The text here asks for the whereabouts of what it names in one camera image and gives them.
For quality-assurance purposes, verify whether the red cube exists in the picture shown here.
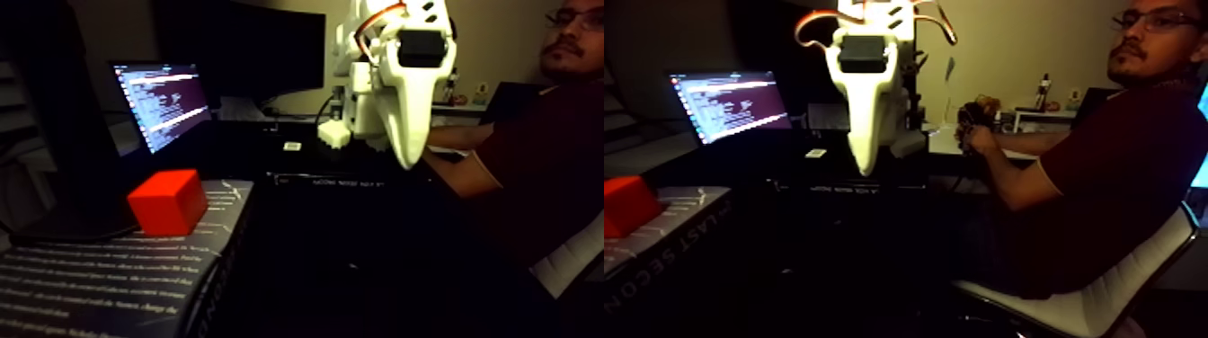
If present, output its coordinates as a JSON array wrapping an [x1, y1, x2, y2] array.
[[127, 170, 210, 238]]

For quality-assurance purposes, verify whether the dark leader arm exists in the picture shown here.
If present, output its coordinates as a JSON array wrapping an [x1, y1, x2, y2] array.
[[957, 97, 992, 157]]

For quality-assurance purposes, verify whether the person's hand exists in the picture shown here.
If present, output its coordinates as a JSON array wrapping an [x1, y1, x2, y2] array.
[[957, 122, 997, 158]]

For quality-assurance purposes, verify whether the black box, white print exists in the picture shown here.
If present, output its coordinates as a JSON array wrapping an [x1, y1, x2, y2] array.
[[269, 170, 445, 190]]

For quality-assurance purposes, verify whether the white paper stack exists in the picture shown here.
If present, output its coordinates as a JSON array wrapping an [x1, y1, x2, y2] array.
[[218, 94, 271, 122]]

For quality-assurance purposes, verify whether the wide black monitor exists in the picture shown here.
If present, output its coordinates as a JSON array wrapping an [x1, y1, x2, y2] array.
[[155, 0, 327, 103]]

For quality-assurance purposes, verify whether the open laptop, lit screen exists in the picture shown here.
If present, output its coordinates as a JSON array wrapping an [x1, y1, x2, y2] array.
[[111, 61, 227, 162]]

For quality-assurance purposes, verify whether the black book, white text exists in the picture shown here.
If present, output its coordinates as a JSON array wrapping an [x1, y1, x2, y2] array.
[[0, 179, 254, 338]]

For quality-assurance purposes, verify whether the white desk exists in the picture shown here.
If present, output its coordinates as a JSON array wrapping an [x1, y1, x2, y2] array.
[[929, 108, 1077, 181]]

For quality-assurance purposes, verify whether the white chair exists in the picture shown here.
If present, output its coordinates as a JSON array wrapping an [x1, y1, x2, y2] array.
[[953, 198, 1202, 338]]

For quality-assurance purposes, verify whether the person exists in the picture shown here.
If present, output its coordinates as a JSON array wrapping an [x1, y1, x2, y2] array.
[[957, 0, 1208, 299]]

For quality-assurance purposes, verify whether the orange white black servo cable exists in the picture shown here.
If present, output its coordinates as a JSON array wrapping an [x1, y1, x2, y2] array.
[[351, 3, 411, 60]]

